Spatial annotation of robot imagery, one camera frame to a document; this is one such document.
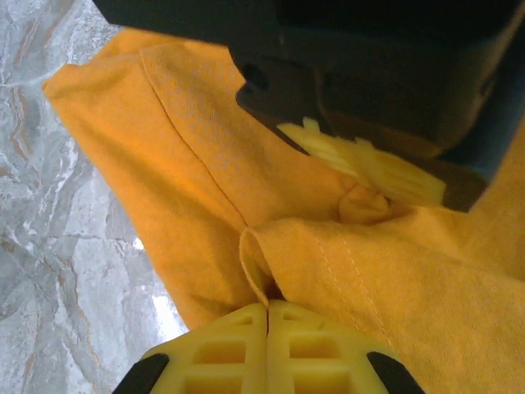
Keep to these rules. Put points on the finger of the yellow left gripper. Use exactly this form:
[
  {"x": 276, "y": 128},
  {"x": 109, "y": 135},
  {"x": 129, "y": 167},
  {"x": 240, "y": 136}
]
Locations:
[
  {"x": 324, "y": 147},
  {"x": 402, "y": 178}
]

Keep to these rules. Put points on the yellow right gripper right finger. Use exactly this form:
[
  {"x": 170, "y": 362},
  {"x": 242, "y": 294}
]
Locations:
[{"x": 316, "y": 353}]

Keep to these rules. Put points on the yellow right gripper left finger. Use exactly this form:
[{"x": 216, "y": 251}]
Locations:
[{"x": 221, "y": 353}]

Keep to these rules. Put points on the orange t-shirt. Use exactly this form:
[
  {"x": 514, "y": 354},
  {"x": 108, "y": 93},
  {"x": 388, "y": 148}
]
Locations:
[{"x": 164, "y": 164}]

